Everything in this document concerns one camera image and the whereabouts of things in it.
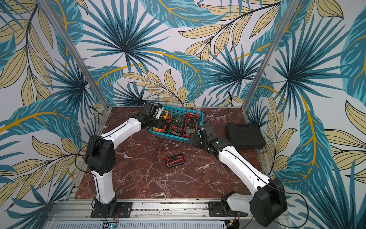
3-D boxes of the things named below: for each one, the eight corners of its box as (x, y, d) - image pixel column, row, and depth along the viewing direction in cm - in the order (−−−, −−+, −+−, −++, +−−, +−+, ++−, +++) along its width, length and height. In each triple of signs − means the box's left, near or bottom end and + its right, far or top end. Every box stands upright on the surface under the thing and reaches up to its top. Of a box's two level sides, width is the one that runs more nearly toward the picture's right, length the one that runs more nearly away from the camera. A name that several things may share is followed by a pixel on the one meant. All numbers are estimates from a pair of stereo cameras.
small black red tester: (166, 169, 89) (165, 166, 86) (164, 161, 93) (163, 158, 89) (184, 163, 92) (185, 160, 88) (182, 156, 95) (182, 153, 92)
